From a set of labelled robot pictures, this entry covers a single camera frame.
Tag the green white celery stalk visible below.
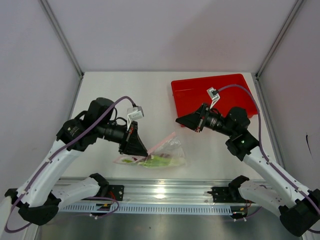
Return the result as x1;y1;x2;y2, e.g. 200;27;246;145
120;155;186;168

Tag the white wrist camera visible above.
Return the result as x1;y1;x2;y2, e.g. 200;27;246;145
126;106;144;129
207;87;221;109

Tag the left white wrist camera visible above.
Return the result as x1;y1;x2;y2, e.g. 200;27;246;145
126;106;144;129

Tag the red plastic tray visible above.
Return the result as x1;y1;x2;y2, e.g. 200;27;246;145
170;73;258;120

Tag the left aluminium frame post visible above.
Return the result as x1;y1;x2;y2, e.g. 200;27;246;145
38;0;84;79

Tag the clear pink-dotted zip bag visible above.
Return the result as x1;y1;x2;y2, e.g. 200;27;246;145
113;132;186;169

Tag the aluminium frame post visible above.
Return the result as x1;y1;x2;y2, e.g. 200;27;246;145
38;0;84;79
254;0;307;80

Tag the red toy lobster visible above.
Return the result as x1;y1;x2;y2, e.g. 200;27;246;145
122;153;172;163

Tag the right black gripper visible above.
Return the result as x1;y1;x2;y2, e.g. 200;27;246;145
175;103;235;138

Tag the white slotted cable duct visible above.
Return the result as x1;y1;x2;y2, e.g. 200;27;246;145
61;202;247;216

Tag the right aluminium frame post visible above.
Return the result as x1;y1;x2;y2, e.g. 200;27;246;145
254;0;307;80

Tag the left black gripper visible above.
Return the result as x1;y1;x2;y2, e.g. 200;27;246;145
97;119;149;157

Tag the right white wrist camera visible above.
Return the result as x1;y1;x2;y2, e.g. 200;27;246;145
207;87;221;109

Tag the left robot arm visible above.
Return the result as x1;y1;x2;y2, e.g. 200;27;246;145
5;96;148;226

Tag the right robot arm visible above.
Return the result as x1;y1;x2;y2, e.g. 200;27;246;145
175;103;320;237

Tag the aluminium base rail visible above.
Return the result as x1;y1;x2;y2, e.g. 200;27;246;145
53;178;305;206

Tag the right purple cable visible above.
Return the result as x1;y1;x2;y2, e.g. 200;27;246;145
212;84;320;233

